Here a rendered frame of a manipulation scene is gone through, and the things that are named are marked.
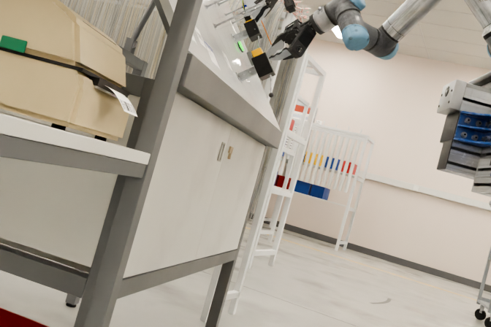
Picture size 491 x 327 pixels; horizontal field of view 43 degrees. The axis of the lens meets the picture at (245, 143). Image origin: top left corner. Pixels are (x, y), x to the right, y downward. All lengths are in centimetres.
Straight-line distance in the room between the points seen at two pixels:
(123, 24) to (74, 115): 235
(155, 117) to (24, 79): 27
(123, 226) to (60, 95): 31
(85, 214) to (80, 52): 42
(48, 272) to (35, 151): 53
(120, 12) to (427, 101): 764
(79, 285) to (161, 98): 39
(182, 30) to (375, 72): 945
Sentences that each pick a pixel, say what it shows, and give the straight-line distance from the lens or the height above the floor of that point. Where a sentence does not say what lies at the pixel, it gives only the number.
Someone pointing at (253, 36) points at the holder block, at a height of 112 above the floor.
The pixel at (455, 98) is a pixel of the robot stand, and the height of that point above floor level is 106.
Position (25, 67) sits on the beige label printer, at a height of 73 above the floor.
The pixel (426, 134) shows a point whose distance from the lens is 1019.
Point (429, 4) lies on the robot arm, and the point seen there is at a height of 130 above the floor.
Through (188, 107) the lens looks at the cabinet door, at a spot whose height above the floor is 78.
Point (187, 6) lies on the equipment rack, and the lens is 113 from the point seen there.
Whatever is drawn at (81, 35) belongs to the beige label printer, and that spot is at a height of 80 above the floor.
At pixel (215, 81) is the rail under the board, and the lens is 137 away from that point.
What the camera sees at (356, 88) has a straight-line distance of 1051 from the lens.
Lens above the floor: 67
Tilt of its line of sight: 3 degrees up
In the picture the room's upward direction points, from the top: 16 degrees clockwise
